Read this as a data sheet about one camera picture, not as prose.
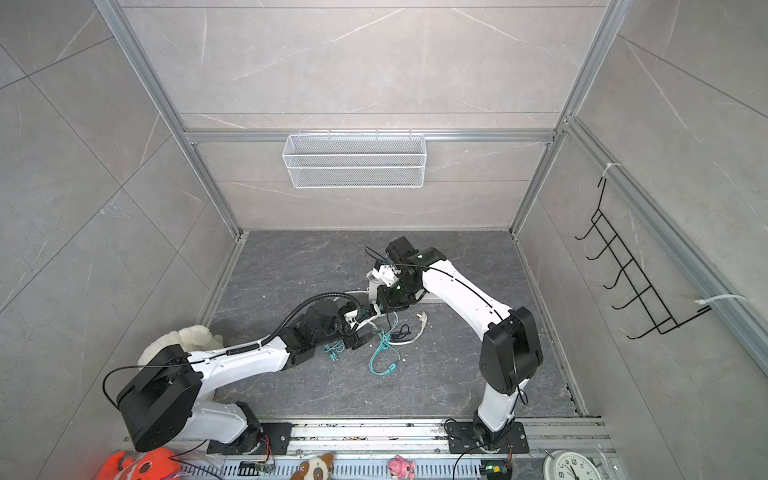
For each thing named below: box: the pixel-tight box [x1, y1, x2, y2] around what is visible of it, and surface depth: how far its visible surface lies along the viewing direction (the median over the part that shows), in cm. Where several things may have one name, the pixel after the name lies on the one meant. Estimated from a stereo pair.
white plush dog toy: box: [137, 325, 224, 367], surface depth 73 cm
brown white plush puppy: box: [290, 453, 334, 480], surface depth 69 cm
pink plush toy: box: [388, 454, 416, 480], surface depth 69 cm
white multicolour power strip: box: [343, 303, 382, 331], surface depth 71 cm
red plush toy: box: [96, 448, 181, 480], surface depth 66 cm
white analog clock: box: [543, 451, 602, 480], surface depth 68 cm
